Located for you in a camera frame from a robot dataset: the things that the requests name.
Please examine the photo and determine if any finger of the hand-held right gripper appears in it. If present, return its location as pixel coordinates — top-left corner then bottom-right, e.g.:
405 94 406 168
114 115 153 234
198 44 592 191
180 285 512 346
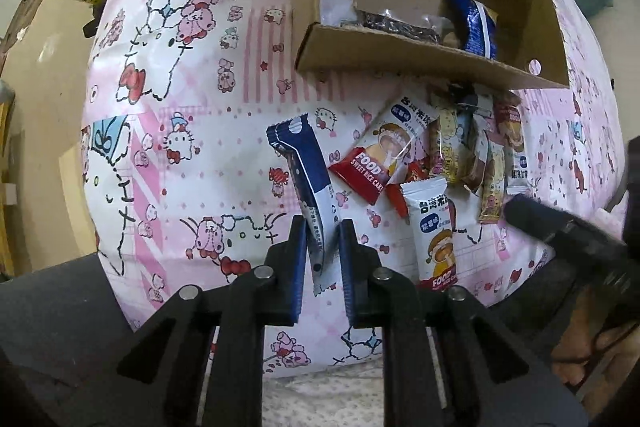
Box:
501 194 608 263

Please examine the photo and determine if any pink cartoon printed bedsheet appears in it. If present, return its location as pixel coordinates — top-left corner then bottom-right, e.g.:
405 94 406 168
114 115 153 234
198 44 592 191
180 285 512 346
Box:
80 0 628 380

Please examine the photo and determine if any navy white long snack packet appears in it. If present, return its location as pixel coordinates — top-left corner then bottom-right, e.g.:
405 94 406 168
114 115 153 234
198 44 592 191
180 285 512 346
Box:
266 114 345 298

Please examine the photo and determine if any dark chocolate snack packet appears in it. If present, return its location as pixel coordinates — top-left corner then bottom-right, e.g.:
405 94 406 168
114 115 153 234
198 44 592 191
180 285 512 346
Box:
354 8 444 46

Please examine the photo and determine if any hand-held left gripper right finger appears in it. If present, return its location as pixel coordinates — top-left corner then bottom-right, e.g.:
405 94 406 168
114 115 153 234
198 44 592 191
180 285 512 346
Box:
339 220 590 427

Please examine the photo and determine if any beige long snack packet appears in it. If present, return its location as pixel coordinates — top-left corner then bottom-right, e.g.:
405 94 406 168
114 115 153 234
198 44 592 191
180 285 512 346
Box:
477 137 508 226

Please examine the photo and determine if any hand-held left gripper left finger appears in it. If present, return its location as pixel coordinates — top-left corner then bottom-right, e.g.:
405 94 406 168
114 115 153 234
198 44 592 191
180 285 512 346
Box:
45 215 308 427

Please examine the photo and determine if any dark grey snack packet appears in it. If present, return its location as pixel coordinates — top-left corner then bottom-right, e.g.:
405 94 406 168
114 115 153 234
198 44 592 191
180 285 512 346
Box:
459 84 495 168

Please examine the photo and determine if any yellow cartoon snack packet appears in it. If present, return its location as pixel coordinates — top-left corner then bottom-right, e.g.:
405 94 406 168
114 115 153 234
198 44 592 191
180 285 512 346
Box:
431 99 473 185

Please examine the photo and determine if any small red snack packet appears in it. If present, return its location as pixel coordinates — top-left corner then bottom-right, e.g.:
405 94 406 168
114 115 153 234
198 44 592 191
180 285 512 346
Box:
384 162 417 219

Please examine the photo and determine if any person's right hand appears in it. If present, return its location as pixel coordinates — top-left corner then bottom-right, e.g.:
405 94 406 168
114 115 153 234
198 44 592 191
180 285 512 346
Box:
550 287 632 389

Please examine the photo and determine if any blue foil snack packet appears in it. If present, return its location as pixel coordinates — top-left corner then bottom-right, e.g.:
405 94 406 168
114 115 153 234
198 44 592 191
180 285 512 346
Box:
442 0 499 60

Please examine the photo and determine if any dark grey cloth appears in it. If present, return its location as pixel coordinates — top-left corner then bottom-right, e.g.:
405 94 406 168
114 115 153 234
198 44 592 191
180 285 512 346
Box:
0 252 136 427

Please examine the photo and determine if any clear plastic snack packet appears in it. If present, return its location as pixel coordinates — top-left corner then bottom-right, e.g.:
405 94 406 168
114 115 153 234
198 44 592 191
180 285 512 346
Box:
319 0 362 28

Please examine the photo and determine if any white patterned cloth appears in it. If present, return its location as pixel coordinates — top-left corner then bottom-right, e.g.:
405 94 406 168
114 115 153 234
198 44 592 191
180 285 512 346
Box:
261 357 387 427

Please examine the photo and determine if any red white rice cake packet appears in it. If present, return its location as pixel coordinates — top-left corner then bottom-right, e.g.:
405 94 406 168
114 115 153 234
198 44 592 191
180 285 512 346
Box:
400 179 460 292
327 89 432 206

